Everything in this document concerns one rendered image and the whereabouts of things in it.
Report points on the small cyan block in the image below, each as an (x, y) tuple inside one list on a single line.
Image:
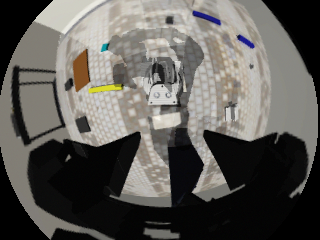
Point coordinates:
[(105, 47)]

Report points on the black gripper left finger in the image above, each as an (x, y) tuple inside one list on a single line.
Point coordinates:
[(110, 162)]

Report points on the orange-brown flat plate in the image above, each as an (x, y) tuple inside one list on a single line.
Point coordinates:
[(80, 70)]

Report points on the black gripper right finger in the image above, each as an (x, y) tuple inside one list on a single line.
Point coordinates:
[(236, 157)]

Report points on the blue rectangular bar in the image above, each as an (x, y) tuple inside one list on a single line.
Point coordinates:
[(205, 16), (246, 41)]

